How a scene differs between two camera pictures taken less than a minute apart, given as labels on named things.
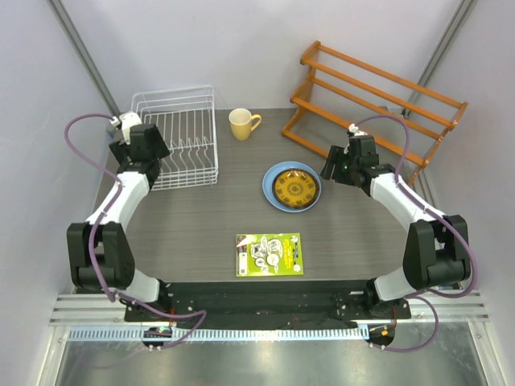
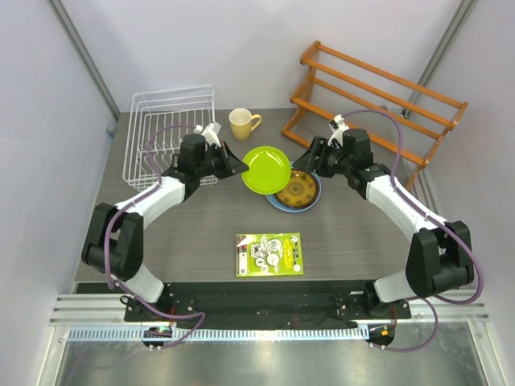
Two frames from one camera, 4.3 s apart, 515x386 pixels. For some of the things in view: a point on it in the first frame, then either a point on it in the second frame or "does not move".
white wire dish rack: (185, 119) does not move
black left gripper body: (121, 149) to (211, 165)
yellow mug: (242, 122) does not move
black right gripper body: (344, 166) does not move
